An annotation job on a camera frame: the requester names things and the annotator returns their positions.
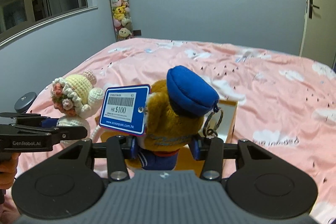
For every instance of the blue price tag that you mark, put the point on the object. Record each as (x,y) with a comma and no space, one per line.
(123,108)

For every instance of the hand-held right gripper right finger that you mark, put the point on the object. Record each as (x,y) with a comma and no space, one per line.
(195,149)

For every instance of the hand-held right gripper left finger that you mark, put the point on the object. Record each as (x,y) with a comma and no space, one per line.
(132,148)

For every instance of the white door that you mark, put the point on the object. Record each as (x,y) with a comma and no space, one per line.
(323,16)

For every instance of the brown plush with blue cap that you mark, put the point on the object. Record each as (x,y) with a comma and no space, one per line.
(181,119)

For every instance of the dark wall socket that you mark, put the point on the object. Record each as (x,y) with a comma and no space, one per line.
(137,33)

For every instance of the yellow cardboard box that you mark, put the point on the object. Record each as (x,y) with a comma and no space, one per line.
(226,119)

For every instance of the pink cloud print blanket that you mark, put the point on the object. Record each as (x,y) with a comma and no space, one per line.
(275,113)

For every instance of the person's left hand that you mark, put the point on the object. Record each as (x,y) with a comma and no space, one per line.
(8,174)

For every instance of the clear tube of plush toys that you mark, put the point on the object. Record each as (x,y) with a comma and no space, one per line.
(120,11)

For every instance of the crochet doll with flowers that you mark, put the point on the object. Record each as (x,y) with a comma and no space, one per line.
(78,87)

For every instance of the round grey device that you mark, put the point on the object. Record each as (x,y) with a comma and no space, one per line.
(25,102)

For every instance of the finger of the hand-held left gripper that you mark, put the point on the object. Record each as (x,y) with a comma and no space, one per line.
(48,121)
(71,133)

